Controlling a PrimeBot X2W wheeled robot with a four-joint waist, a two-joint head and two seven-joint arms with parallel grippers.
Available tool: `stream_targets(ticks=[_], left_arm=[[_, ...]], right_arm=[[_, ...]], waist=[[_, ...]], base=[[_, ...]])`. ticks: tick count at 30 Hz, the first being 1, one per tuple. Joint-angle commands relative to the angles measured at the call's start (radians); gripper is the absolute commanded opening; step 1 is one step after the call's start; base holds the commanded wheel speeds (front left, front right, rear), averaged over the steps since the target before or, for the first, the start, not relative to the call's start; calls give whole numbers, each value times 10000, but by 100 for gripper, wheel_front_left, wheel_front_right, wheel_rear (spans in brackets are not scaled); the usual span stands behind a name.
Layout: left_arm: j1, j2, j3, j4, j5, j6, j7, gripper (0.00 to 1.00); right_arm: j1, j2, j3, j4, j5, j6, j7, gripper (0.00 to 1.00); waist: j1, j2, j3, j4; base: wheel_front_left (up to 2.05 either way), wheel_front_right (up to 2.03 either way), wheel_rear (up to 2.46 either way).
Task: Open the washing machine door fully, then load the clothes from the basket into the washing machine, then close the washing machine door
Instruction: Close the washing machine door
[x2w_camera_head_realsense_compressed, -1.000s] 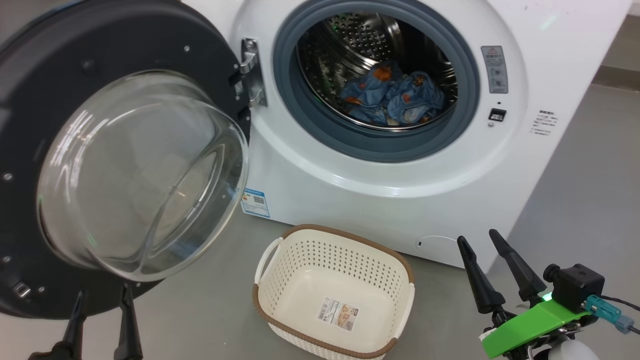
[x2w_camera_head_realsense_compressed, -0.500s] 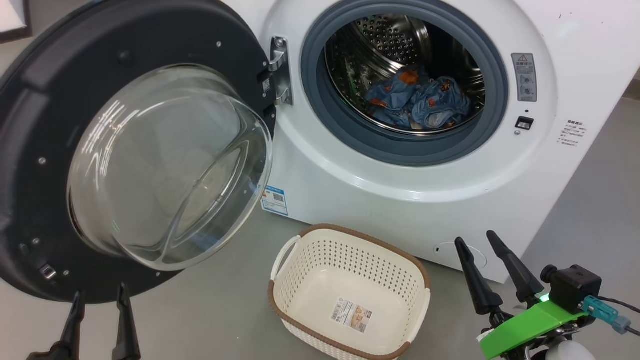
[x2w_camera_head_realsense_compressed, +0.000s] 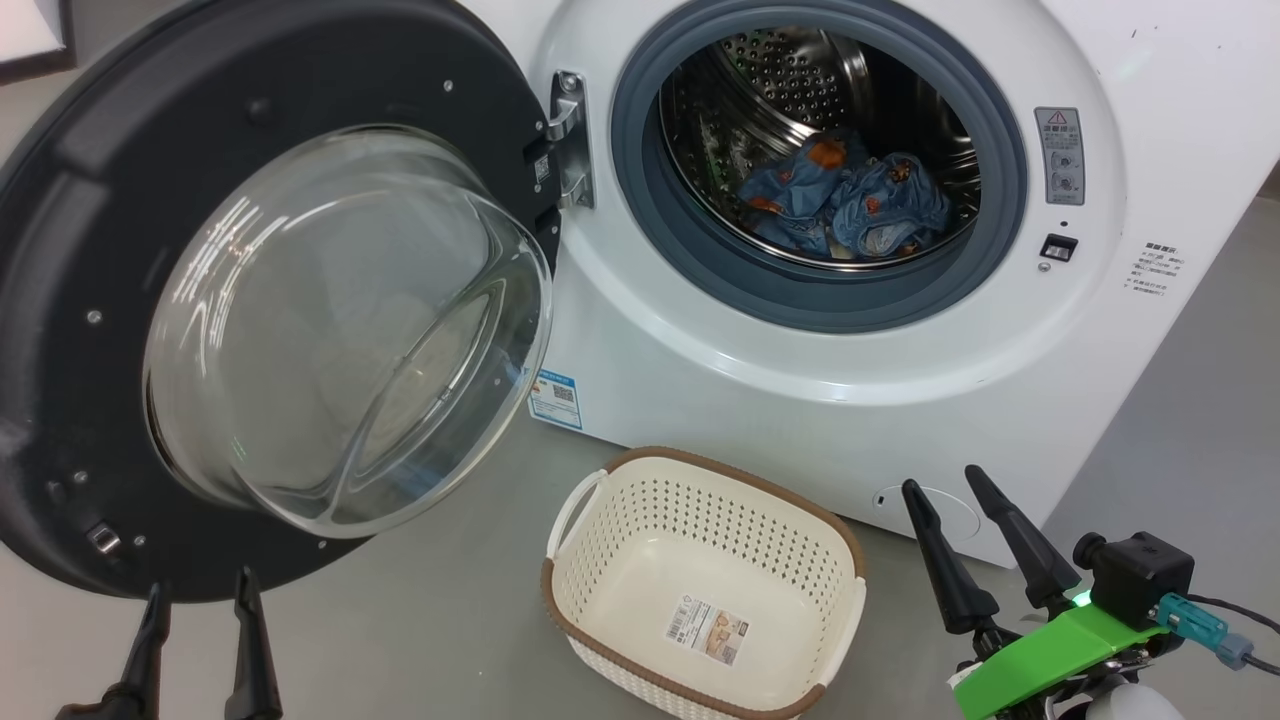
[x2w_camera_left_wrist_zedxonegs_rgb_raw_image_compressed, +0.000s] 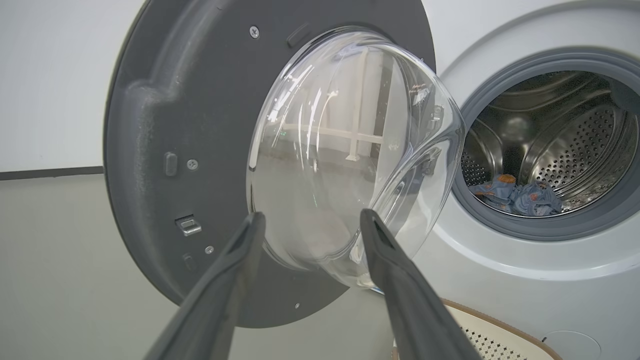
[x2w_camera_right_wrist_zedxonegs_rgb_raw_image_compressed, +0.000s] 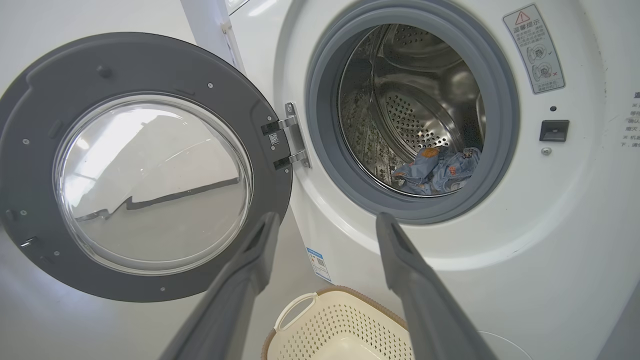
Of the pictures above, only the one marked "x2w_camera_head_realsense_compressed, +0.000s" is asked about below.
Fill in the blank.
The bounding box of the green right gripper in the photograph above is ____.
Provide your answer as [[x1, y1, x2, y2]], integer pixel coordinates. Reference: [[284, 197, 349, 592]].
[[901, 464, 1191, 720]]

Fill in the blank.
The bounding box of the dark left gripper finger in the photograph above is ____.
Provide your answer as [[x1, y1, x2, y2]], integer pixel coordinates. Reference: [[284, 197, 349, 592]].
[[225, 566, 284, 720], [100, 583, 173, 720]]

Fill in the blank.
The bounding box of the black round glass washer door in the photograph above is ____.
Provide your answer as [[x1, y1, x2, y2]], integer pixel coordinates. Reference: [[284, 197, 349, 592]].
[[0, 0, 563, 603]]

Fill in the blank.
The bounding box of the white front-load washing machine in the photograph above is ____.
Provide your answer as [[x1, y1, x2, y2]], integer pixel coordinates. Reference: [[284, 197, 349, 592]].
[[440, 0, 1280, 571]]

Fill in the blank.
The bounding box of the grey rubber door gasket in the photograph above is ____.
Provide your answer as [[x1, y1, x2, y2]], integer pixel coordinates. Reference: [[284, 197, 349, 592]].
[[610, 0, 1029, 334]]

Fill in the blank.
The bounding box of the stainless steel washing machine drum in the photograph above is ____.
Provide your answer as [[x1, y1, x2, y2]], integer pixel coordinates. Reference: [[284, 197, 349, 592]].
[[660, 28, 983, 271]]

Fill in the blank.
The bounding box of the metal door hinge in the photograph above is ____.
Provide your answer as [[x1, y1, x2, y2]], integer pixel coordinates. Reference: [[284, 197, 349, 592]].
[[545, 70, 596, 211]]

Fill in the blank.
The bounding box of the round white filter cover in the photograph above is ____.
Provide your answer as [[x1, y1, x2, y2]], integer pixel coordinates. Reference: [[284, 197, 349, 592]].
[[872, 485, 981, 546]]

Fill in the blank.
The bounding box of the paper basket label sticker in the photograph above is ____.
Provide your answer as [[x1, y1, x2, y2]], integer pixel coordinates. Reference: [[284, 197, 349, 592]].
[[663, 595, 749, 668]]

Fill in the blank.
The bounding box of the cream perforated laundry basket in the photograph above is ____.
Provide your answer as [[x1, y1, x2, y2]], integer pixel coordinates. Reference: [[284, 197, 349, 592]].
[[541, 446, 868, 720]]

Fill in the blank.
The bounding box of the blue energy label sticker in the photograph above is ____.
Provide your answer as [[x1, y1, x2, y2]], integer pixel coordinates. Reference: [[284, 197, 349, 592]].
[[527, 368, 583, 431]]

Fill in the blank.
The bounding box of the grey warning sticker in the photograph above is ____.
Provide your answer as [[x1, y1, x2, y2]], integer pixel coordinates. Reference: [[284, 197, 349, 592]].
[[1034, 107, 1086, 206]]

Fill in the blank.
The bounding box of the teal right camera connector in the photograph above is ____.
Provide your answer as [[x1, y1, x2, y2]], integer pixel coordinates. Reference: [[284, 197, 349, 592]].
[[1157, 593, 1253, 669]]

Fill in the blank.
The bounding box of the thin black camera cable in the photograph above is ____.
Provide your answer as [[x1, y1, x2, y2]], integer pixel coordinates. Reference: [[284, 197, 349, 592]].
[[1185, 595, 1280, 676]]

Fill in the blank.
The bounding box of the white board dark frame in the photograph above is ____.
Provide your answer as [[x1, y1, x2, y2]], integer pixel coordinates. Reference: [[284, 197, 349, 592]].
[[0, 0, 78, 86]]

